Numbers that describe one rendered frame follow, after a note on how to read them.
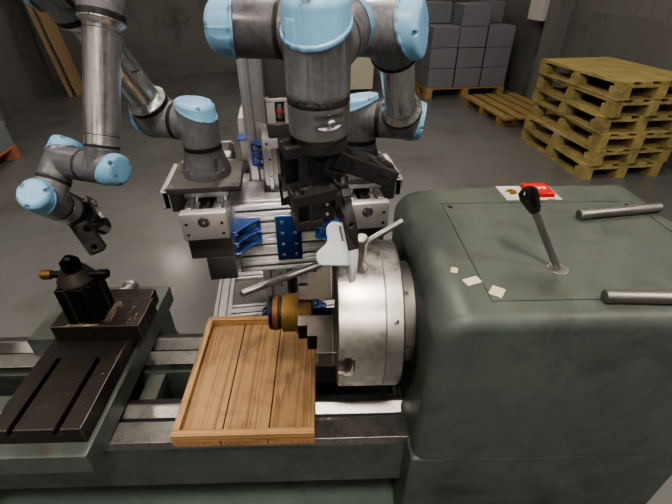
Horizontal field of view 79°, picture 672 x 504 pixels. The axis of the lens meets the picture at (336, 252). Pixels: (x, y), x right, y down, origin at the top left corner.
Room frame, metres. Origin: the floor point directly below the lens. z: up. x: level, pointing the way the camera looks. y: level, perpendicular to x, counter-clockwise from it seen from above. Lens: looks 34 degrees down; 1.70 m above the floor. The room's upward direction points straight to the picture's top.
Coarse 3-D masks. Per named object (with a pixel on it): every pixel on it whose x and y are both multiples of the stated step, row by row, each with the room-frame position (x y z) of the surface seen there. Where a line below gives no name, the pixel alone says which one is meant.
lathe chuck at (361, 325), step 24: (336, 288) 0.62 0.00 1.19; (360, 288) 0.59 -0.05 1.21; (384, 288) 0.59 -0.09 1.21; (336, 312) 0.62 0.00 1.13; (360, 312) 0.56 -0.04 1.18; (384, 312) 0.56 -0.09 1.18; (360, 336) 0.53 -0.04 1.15; (384, 336) 0.53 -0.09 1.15; (360, 360) 0.52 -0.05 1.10; (384, 360) 0.52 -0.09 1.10; (360, 384) 0.54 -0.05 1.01
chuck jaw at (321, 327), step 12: (300, 324) 0.62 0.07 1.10; (312, 324) 0.62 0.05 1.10; (324, 324) 0.62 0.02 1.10; (300, 336) 0.61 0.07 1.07; (312, 336) 0.58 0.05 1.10; (324, 336) 0.58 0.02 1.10; (336, 336) 0.58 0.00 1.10; (312, 348) 0.58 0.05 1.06; (324, 348) 0.55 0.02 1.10; (336, 348) 0.55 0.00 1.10; (324, 360) 0.54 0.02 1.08; (336, 360) 0.54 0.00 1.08; (348, 360) 0.53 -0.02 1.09; (348, 372) 0.53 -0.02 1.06
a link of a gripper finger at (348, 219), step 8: (344, 200) 0.49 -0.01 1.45; (344, 208) 0.48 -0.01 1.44; (352, 208) 0.48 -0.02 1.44; (344, 216) 0.47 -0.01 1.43; (352, 216) 0.48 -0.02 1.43; (344, 224) 0.48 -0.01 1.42; (352, 224) 0.47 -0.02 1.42; (344, 232) 0.47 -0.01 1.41; (352, 232) 0.47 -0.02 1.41; (352, 240) 0.47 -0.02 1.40; (352, 248) 0.47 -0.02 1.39
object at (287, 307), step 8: (272, 296) 0.69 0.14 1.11; (288, 296) 0.68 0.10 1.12; (296, 296) 0.67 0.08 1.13; (272, 304) 0.66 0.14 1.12; (280, 304) 0.66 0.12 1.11; (288, 304) 0.65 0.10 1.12; (296, 304) 0.65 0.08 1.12; (304, 304) 0.66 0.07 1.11; (312, 304) 0.70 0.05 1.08; (272, 312) 0.64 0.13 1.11; (280, 312) 0.65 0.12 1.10; (288, 312) 0.64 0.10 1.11; (296, 312) 0.64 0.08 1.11; (304, 312) 0.65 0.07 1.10; (312, 312) 0.69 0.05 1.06; (272, 320) 0.64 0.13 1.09; (280, 320) 0.64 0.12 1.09; (288, 320) 0.63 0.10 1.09; (296, 320) 0.63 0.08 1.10; (272, 328) 0.64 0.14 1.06; (280, 328) 0.64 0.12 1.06; (288, 328) 0.63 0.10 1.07; (296, 328) 0.63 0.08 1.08
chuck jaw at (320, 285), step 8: (312, 272) 0.70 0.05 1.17; (320, 272) 0.70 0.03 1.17; (328, 272) 0.70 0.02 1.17; (312, 280) 0.69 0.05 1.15; (320, 280) 0.69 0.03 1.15; (328, 280) 0.69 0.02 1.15; (304, 288) 0.68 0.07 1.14; (312, 288) 0.68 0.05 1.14; (320, 288) 0.69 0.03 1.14; (328, 288) 0.69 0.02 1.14; (304, 296) 0.68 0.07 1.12; (312, 296) 0.68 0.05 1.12; (320, 296) 0.68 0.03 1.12; (328, 296) 0.68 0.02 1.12
